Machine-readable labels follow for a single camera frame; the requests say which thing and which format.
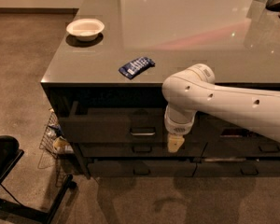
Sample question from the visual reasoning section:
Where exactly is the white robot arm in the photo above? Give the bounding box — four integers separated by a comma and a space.
161, 63, 280, 153

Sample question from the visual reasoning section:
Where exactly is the blue snack packet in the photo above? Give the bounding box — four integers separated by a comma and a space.
119, 57, 155, 79

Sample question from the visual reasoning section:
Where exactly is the grey counter cabinet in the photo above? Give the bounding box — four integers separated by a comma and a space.
41, 0, 280, 177

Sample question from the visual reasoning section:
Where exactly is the white bowl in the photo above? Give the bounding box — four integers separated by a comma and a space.
66, 19, 105, 42

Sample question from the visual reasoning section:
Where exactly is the wire basket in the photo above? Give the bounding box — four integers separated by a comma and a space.
37, 111, 73, 188

